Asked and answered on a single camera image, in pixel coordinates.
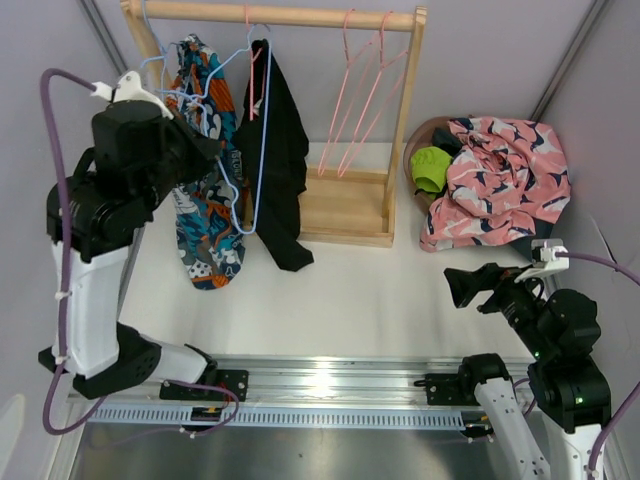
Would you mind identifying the pink wire hanger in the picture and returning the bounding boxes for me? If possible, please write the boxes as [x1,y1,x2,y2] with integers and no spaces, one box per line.
[317,8,378,176]
[337,9,410,179]
[244,2,257,121]

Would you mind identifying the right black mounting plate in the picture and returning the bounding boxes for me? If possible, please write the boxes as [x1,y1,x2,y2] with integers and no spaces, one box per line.
[413,373,477,406]

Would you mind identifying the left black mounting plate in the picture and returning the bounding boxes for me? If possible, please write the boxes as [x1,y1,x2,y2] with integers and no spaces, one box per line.
[159,369,250,402]

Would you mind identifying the black shorts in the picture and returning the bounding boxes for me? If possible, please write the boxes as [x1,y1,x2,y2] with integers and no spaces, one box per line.
[233,39,314,272]

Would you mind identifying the black mounting plate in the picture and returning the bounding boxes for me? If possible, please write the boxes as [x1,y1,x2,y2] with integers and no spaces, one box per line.
[159,369,250,402]
[413,373,477,406]

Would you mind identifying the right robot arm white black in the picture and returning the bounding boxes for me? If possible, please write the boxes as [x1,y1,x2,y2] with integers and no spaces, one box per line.
[444,263,611,479]

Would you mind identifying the light blue wire hanger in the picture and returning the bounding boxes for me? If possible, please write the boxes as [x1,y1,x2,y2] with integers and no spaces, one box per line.
[137,22,274,235]

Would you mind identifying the colourful patterned shorts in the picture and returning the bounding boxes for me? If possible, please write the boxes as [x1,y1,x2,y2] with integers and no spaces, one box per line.
[163,34,246,291]

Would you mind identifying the far left blue hanger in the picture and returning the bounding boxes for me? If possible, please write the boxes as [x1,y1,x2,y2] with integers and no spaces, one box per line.
[140,0,169,101]

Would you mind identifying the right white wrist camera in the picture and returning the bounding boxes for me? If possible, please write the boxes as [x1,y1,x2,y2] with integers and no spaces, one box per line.
[515,239,569,283]

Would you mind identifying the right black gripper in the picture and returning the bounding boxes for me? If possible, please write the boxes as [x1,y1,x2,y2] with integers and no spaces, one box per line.
[443,260,554,358]

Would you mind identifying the lime green shorts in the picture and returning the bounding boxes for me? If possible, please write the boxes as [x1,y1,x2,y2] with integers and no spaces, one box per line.
[410,146,452,194]

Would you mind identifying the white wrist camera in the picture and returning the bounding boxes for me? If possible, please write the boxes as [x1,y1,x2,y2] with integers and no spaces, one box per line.
[515,239,569,283]
[91,71,174,120]

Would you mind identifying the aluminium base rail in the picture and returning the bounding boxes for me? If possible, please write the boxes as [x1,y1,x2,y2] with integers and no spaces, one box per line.
[67,354,611,404]

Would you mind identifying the wooden clothes rack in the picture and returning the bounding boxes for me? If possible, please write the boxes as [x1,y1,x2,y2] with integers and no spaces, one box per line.
[120,1,427,248]

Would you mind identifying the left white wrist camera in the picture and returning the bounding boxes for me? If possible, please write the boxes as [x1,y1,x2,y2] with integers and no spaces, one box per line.
[91,71,174,120]

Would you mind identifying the pink shark print shorts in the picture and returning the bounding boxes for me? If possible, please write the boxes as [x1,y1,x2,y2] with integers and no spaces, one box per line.
[418,115,572,253]

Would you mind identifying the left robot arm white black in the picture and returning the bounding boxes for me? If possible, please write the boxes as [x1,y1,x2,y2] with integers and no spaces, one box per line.
[38,100,220,400]

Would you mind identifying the grey slotted cable duct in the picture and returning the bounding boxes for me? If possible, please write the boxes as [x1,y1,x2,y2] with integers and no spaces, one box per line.
[89,404,465,431]

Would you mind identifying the brown translucent plastic basket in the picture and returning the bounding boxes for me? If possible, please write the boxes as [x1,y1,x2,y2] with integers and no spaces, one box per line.
[403,114,562,236]

